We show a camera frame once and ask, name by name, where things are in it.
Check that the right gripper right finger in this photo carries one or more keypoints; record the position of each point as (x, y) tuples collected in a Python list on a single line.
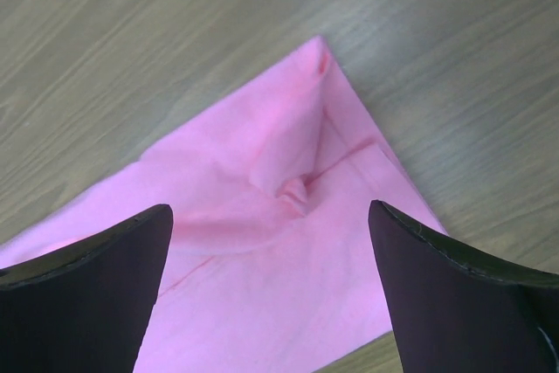
[(454, 308)]

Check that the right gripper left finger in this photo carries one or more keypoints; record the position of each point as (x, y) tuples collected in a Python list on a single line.
[(86, 306)]

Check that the pink t shirt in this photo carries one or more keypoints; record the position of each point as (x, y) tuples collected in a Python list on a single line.
[(270, 266)]

